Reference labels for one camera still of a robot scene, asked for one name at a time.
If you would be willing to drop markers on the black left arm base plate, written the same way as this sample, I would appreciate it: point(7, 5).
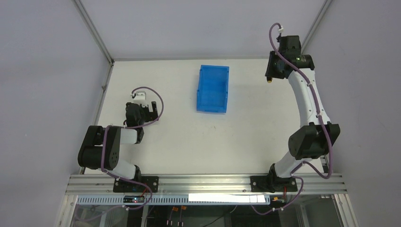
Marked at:
point(137, 185)

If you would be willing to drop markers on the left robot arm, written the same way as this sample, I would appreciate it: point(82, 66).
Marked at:
point(100, 149)

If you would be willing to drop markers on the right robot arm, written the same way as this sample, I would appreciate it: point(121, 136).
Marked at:
point(317, 133)

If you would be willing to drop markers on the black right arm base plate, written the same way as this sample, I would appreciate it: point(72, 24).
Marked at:
point(263, 185)

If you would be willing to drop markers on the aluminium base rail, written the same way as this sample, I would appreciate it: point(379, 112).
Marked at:
point(185, 184)

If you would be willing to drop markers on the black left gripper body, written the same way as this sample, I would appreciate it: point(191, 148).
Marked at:
point(150, 113)

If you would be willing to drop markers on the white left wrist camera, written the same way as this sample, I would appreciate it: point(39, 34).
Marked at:
point(139, 97)

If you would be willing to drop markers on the blue plastic bin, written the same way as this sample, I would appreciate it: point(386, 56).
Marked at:
point(212, 91)

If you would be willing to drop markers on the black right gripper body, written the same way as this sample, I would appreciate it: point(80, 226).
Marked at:
point(271, 67)

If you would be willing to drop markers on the white slotted cable duct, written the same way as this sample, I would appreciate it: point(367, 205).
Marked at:
point(190, 199)

